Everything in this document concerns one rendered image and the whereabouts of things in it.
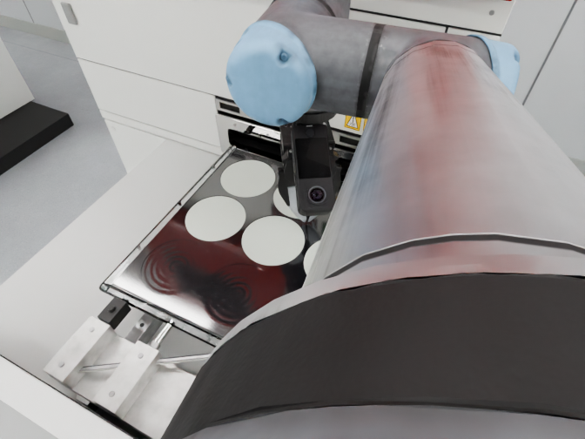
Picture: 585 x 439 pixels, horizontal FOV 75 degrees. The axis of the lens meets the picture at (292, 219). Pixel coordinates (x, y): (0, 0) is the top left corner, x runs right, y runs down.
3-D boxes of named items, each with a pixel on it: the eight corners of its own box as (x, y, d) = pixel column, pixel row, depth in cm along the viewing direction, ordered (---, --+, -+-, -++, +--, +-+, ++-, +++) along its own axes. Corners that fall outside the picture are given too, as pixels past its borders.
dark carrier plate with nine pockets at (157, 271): (236, 151, 76) (236, 148, 76) (406, 204, 66) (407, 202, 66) (114, 285, 56) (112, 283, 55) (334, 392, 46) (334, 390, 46)
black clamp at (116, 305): (119, 303, 55) (113, 293, 53) (131, 309, 54) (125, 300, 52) (102, 324, 53) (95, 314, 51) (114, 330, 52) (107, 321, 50)
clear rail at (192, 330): (105, 284, 56) (102, 279, 55) (346, 401, 46) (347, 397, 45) (98, 292, 56) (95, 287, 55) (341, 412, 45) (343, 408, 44)
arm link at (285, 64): (362, 56, 26) (385, -1, 33) (210, 32, 28) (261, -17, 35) (347, 149, 32) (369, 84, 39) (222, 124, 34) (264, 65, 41)
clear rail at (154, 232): (232, 147, 78) (231, 141, 77) (238, 149, 77) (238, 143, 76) (98, 292, 56) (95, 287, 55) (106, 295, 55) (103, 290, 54)
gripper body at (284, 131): (326, 149, 60) (332, 77, 51) (337, 187, 54) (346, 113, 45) (278, 152, 59) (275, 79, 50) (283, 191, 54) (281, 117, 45)
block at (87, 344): (98, 324, 53) (90, 314, 51) (117, 334, 52) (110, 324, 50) (52, 377, 48) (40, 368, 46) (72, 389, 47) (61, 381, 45)
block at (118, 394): (144, 348, 51) (137, 339, 49) (164, 359, 50) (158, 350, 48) (100, 407, 46) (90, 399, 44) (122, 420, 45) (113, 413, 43)
